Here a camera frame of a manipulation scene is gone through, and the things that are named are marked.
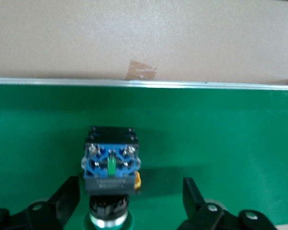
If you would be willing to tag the green conveyor belt unit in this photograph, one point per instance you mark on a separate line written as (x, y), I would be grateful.
(206, 131)

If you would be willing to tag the green push button switch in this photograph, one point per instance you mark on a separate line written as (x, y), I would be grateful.
(110, 163)

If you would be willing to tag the brown tape piece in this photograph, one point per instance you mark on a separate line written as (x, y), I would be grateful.
(141, 70)

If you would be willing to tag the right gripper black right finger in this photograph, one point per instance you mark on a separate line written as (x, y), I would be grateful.
(194, 206)

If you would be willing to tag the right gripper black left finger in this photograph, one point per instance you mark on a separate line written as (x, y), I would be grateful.
(62, 203)

